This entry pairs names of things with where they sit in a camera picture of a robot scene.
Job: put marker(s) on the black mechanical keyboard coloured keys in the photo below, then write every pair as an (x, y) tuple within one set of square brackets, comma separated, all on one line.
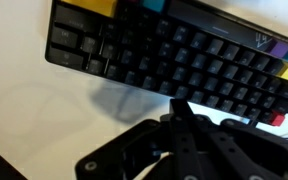
[(185, 49)]

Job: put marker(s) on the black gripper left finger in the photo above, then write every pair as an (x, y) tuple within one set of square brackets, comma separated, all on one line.
[(187, 164)]

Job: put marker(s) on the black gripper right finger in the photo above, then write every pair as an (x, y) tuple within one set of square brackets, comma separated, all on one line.
[(227, 161)]

